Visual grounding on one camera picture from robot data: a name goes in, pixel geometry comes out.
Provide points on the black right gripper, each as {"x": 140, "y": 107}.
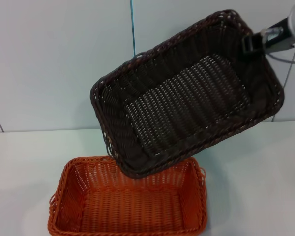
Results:
{"x": 281, "y": 44}

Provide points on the orange woven plastic basket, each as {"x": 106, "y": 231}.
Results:
{"x": 127, "y": 209}

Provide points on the blue wall joint strip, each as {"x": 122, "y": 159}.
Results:
{"x": 132, "y": 27}

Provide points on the dark brown woven basket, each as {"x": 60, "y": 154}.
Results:
{"x": 182, "y": 103}

